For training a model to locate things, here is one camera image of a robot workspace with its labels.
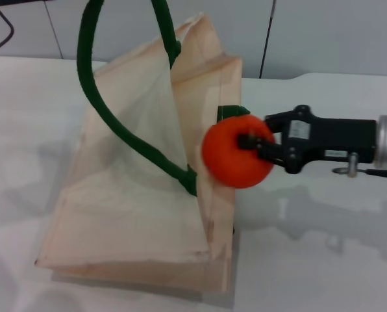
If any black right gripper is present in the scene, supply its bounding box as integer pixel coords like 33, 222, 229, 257
237, 104, 379, 175

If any orange fruit with stem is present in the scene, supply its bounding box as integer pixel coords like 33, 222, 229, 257
201, 115, 276, 190

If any white handbag with green handles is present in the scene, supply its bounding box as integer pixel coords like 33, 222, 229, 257
34, 0, 252, 294

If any thin black vertical pole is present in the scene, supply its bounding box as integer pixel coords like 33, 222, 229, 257
258, 0, 277, 80

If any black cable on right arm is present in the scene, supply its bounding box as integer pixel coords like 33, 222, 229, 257
331, 151, 387, 178

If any black background cable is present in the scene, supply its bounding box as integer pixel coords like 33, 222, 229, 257
0, 6, 16, 55

